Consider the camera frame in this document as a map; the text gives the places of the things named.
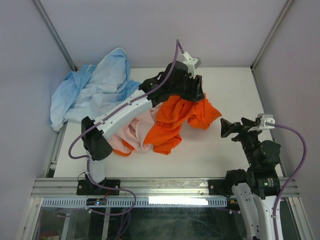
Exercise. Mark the aluminium front rail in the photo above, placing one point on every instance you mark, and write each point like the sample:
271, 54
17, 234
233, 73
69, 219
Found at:
141, 187

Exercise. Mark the orange jacket pink lining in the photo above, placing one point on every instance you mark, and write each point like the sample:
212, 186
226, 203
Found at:
159, 127

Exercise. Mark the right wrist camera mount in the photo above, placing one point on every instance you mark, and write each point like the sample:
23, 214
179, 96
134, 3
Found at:
265, 121

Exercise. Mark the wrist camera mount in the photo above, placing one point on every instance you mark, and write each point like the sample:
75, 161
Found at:
265, 121
191, 61

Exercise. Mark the right corner aluminium post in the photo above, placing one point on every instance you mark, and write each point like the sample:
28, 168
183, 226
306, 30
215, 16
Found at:
271, 34

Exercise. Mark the white slotted cable duct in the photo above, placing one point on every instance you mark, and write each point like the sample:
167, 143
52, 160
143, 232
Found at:
140, 202

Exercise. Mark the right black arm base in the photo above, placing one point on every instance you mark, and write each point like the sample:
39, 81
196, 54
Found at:
224, 186

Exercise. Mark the light blue garment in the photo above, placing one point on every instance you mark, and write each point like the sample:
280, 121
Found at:
93, 90

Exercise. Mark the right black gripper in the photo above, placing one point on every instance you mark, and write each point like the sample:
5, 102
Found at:
226, 127

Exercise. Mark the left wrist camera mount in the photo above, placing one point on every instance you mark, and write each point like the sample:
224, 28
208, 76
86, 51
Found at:
191, 61

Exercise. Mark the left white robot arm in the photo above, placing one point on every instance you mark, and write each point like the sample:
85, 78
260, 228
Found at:
178, 79

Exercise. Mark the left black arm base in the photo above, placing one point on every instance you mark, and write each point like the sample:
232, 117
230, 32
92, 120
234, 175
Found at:
97, 186

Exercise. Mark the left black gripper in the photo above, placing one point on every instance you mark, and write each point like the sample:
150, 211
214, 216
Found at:
195, 93

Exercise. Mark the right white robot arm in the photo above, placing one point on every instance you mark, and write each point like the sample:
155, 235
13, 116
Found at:
256, 189

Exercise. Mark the corner aluminium post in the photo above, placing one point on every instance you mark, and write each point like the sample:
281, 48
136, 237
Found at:
271, 34
54, 34

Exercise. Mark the left corner aluminium post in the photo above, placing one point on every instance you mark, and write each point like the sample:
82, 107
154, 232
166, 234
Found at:
54, 34

